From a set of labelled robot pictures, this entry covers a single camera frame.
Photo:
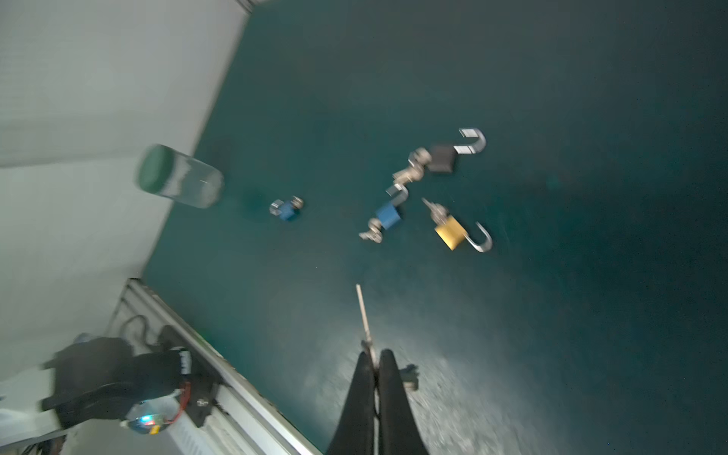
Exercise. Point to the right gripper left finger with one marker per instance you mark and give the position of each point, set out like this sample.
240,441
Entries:
355,433

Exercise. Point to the silver key bunch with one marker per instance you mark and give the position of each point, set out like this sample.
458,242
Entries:
409,375

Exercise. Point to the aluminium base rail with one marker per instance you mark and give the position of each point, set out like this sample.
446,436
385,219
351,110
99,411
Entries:
241,420

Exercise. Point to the green table mat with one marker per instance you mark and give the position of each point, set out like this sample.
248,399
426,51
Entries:
526,200

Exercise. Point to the gold padlock with key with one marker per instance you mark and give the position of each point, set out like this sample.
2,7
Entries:
452,232

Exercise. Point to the black padlock with keys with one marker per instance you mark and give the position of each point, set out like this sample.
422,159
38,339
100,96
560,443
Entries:
440,159

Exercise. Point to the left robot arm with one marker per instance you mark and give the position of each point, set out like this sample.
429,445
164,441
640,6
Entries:
102,379

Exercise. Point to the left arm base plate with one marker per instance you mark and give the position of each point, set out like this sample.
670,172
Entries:
204,378

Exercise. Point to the small blue padlock left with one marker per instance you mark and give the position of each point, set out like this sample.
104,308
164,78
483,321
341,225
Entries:
286,209

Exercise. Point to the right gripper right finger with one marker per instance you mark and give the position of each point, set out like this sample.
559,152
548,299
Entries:
398,432

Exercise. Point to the blue padlock with keys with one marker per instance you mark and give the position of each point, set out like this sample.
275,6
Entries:
387,215

